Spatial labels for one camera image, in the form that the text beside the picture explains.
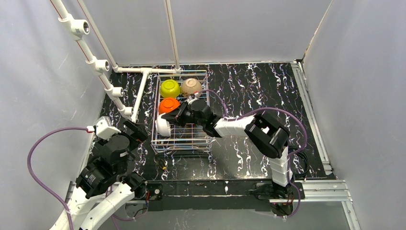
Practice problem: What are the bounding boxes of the white ceramic bowl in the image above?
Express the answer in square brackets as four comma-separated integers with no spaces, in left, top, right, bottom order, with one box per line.
[158,97,180,114]

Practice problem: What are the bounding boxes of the white striped bottom bowl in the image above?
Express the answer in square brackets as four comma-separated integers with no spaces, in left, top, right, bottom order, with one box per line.
[155,113,171,137]

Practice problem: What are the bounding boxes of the beige ceramic bowl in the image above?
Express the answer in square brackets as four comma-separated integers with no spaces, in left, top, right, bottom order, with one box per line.
[181,78,203,98]

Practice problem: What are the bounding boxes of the yellow-green plastic bowl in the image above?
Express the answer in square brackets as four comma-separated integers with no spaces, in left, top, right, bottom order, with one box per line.
[159,79,181,98]

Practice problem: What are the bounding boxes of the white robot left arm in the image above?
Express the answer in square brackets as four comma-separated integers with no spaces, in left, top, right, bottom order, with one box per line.
[52,117,148,230]

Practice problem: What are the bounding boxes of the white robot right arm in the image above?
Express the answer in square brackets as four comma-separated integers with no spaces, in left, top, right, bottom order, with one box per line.
[155,99,293,187]

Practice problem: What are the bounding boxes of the black yellow screwdriver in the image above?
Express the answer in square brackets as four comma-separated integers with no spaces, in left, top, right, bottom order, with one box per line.
[154,154,167,171]

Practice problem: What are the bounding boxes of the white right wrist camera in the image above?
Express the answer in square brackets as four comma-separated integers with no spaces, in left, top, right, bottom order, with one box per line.
[186,92,202,104]

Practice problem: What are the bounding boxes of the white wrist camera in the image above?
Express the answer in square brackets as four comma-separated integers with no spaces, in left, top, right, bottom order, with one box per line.
[95,116,121,140]
[186,92,202,104]

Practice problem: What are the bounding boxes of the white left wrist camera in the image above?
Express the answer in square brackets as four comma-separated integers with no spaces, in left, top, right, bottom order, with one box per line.
[95,116,121,140]

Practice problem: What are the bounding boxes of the white wire dish rack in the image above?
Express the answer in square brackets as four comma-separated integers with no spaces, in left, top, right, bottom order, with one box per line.
[151,70,213,153]

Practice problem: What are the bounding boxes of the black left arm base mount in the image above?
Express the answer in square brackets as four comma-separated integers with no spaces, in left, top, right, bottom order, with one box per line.
[125,182,164,219]

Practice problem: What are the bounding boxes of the coiled black cable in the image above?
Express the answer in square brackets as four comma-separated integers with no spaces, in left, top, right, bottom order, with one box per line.
[287,145,312,178]

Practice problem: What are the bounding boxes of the white pvc pipe frame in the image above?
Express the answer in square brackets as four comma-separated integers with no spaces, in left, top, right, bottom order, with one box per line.
[50,0,181,122]

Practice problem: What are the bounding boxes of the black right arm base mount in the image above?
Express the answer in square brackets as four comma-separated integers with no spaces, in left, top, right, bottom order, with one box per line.
[248,182,305,218]

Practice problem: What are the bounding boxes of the aluminium base frame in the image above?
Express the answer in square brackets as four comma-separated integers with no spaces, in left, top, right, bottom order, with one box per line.
[58,60,362,230]

